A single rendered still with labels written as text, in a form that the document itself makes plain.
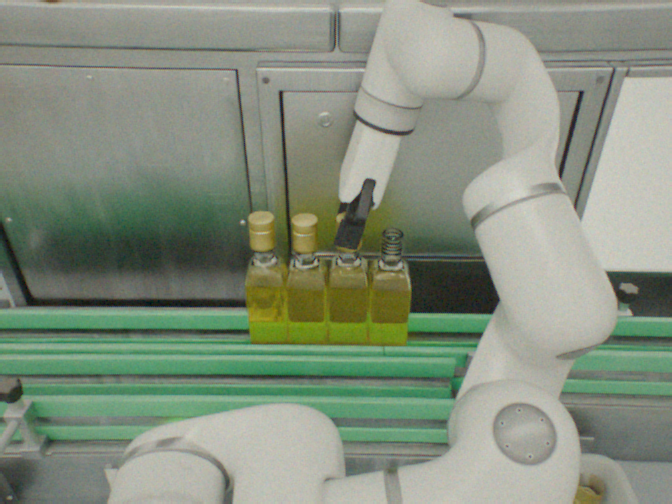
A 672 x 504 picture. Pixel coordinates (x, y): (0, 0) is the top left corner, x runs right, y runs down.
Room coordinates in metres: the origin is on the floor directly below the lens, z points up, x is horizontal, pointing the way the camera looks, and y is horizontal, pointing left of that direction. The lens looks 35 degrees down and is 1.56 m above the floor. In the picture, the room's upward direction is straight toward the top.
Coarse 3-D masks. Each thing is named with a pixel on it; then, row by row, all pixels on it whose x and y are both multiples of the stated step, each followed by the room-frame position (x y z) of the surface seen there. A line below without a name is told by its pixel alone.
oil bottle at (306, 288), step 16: (288, 272) 0.63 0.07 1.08; (304, 272) 0.62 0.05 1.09; (320, 272) 0.62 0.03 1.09; (288, 288) 0.61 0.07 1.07; (304, 288) 0.61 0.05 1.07; (320, 288) 0.61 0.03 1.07; (288, 304) 0.61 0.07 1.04; (304, 304) 0.61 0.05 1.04; (320, 304) 0.61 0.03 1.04; (288, 320) 0.61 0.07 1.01; (304, 320) 0.61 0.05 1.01; (320, 320) 0.61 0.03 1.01; (304, 336) 0.61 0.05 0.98; (320, 336) 0.61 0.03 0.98
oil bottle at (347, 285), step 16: (336, 256) 0.66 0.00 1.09; (336, 272) 0.62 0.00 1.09; (352, 272) 0.62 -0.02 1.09; (336, 288) 0.61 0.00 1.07; (352, 288) 0.61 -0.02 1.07; (336, 304) 0.61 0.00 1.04; (352, 304) 0.61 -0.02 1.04; (336, 320) 0.61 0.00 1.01; (352, 320) 0.61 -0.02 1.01; (336, 336) 0.61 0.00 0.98; (352, 336) 0.61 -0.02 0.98
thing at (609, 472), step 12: (588, 456) 0.51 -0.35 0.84; (600, 456) 0.52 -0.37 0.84; (588, 468) 0.51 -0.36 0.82; (600, 468) 0.51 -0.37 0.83; (612, 468) 0.50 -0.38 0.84; (588, 480) 0.50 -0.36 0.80; (612, 480) 0.49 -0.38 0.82; (624, 480) 0.48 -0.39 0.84; (612, 492) 0.48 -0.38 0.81; (624, 492) 0.46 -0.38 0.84
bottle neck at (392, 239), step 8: (384, 232) 0.64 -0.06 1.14; (392, 232) 0.64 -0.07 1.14; (400, 232) 0.64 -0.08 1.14; (384, 240) 0.63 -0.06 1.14; (392, 240) 0.62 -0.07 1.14; (400, 240) 0.62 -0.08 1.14; (384, 248) 0.63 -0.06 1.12; (392, 248) 0.62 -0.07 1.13; (400, 248) 0.63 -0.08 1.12; (384, 256) 0.63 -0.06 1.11; (392, 256) 0.62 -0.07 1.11; (400, 256) 0.63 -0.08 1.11; (384, 264) 0.63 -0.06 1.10; (392, 264) 0.62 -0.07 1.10; (400, 264) 0.63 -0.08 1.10
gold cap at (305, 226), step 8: (296, 216) 0.65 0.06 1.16; (304, 216) 0.65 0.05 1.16; (312, 216) 0.65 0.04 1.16; (296, 224) 0.63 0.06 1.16; (304, 224) 0.63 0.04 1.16; (312, 224) 0.63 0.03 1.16; (296, 232) 0.63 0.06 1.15; (304, 232) 0.62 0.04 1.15; (312, 232) 0.62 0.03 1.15; (296, 240) 0.63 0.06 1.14; (304, 240) 0.62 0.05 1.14; (312, 240) 0.62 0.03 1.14; (296, 248) 0.63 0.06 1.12; (304, 248) 0.62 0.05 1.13; (312, 248) 0.62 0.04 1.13
